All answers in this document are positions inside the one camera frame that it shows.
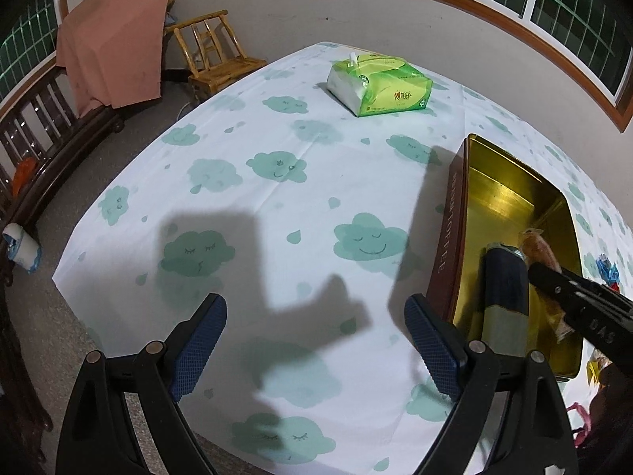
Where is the green tissue pack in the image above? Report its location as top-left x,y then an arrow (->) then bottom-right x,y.
326,53 -> 433,118

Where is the pink cloth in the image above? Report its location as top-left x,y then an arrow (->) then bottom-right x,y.
56,0 -> 173,116

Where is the dark wooden bench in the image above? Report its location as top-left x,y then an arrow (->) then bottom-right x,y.
0,59 -> 124,285

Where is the dark blue snack packet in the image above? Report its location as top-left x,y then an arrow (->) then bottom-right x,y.
482,241 -> 531,357

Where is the dark cloth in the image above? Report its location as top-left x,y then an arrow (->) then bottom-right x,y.
574,362 -> 633,475

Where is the orange plastic bag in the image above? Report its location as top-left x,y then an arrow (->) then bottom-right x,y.
11,157 -> 38,196

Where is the brown and gold tin box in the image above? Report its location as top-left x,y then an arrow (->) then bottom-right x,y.
426,133 -> 583,382

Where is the green tinted window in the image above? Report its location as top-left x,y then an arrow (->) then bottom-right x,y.
0,0 -> 67,105

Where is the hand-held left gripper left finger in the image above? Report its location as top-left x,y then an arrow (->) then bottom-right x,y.
55,293 -> 228,475

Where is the wood framed window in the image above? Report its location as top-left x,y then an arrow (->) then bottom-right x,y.
366,0 -> 633,133

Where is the small wooden chair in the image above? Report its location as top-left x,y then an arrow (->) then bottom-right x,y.
165,10 -> 268,105

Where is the yellow snack packet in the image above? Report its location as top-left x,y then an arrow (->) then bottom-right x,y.
586,356 -> 614,387

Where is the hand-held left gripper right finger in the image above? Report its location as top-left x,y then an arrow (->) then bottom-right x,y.
404,293 -> 579,475

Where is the cloud print tablecloth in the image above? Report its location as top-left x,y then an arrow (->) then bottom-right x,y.
52,41 -> 633,475

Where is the pink strap with cord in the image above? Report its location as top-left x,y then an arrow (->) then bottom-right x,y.
566,401 -> 591,451

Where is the orange snack packet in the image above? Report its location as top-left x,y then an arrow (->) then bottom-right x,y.
518,229 -> 574,343

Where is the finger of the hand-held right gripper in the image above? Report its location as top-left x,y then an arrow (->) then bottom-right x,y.
528,262 -> 575,323

